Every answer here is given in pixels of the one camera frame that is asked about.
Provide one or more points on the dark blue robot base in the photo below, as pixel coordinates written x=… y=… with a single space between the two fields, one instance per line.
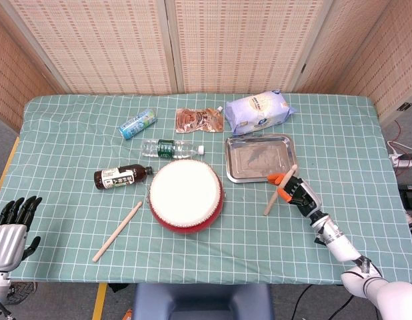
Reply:
x=202 y=301

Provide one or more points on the clear water bottle green label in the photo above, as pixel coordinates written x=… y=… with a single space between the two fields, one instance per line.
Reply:
x=166 y=149

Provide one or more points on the bamboo folding screen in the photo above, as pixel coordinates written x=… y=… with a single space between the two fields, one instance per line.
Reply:
x=109 y=46

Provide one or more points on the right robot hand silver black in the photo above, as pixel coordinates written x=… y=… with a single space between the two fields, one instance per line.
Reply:
x=301 y=196

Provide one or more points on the red drum white head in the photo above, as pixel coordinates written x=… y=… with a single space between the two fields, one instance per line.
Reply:
x=182 y=193

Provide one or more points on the lavender tissue pack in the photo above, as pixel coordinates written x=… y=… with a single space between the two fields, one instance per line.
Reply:
x=256 y=111

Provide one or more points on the brown tea bottle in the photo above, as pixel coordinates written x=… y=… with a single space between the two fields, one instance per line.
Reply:
x=116 y=176

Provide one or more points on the black box device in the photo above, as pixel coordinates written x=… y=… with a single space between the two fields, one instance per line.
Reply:
x=411 y=198

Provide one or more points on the brown spout pouch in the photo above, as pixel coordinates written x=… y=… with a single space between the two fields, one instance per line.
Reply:
x=196 y=120

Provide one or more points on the silver metal tray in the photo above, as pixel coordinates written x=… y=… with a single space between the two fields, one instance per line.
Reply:
x=256 y=156

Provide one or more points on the blue green drink can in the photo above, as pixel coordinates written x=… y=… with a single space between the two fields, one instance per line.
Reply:
x=137 y=123

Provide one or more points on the white power strip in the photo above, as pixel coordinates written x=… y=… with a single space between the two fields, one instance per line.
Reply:
x=402 y=161

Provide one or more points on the wooden drumstick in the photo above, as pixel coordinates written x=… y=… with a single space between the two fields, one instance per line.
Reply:
x=117 y=231
x=273 y=201

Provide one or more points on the grey sneaker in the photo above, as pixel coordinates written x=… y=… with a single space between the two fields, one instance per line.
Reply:
x=22 y=293

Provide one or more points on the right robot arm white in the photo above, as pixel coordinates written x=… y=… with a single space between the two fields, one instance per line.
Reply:
x=339 y=241

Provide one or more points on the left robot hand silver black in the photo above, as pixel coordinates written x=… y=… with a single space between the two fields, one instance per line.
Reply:
x=9 y=243

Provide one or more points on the green checked tablecloth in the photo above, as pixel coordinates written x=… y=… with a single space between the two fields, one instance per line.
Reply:
x=76 y=140

